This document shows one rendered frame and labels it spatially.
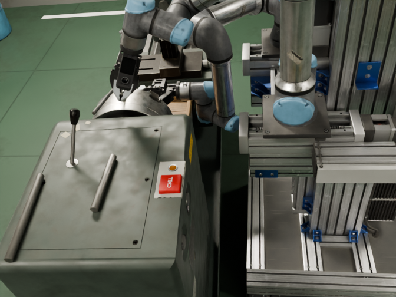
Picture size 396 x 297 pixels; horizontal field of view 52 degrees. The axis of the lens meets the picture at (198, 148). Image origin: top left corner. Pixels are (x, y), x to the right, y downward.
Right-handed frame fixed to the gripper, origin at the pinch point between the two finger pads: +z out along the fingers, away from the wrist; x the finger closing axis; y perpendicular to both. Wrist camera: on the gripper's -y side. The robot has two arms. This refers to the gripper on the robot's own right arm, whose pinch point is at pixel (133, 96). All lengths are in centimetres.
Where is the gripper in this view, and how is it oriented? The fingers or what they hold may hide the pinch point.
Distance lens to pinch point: 178.4
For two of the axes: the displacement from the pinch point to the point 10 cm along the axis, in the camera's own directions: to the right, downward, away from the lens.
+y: 0.8, -7.0, 7.1
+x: -1.1, -7.1, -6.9
